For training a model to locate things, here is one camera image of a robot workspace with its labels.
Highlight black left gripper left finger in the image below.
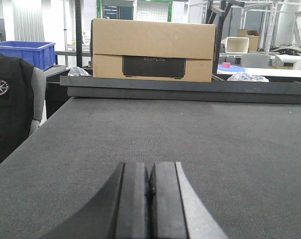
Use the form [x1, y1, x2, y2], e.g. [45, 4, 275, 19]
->
[43, 163, 149, 239]

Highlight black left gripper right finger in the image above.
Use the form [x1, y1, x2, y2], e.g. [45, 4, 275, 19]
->
[150, 162, 228, 239]

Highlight brown cardboard box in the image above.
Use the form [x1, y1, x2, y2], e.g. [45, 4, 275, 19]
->
[91, 18, 216, 82]

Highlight open cardboard box background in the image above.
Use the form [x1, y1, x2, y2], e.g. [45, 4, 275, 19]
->
[237, 29, 259, 51]

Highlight clear plastic bag left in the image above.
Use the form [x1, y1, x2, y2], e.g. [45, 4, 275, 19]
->
[67, 66, 92, 77]

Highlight clear plastic bag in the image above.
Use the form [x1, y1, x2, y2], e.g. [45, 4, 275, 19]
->
[227, 72, 269, 83]
[67, 66, 92, 77]

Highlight clear plastic bag right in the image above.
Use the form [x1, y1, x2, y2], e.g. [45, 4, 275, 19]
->
[227, 72, 269, 83]

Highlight pink small block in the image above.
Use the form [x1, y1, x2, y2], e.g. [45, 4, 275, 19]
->
[222, 62, 231, 68]

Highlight white table background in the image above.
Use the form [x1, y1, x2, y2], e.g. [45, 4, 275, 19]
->
[217, 65, 301, 78]

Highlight blue plastic crate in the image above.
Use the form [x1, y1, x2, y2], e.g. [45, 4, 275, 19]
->
[0, 41, 56, 71]

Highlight white square tube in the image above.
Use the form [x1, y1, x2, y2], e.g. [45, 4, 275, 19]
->
[221, 37, 249, 53]

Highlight black conveyor end rail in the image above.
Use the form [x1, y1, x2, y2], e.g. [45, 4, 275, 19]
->
[60, 76, 301, 105]

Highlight black vertical post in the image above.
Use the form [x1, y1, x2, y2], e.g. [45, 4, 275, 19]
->
[75, 0, 83, 67]

